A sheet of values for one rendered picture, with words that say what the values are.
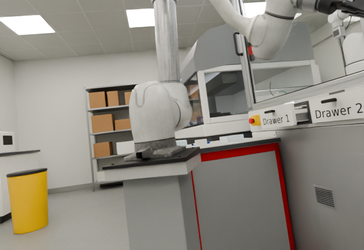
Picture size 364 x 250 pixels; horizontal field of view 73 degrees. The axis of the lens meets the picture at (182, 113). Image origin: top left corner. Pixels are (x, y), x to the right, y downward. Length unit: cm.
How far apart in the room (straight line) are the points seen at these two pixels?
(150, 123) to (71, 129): 484
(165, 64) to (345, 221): 103
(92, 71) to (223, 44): 390
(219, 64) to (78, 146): 403
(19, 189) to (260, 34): 296
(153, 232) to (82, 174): 478
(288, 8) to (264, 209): 105
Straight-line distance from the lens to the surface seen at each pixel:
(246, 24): 96
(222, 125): 213
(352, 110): 116
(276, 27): 91
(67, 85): 579
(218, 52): 225
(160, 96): 88
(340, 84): 121
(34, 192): 332
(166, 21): 114
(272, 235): 159
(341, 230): 139
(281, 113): 135
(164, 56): 110
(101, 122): 505
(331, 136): 127
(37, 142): 587
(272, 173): 152
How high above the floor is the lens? 84
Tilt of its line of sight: 5 degrees up
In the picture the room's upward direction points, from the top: 7 degrees counter-clockwise
